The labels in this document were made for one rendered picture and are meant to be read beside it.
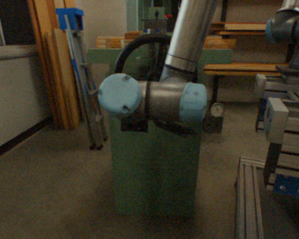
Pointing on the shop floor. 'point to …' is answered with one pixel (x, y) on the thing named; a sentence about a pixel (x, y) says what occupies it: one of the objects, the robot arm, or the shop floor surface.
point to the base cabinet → (154, 170)
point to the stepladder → (82, 71)
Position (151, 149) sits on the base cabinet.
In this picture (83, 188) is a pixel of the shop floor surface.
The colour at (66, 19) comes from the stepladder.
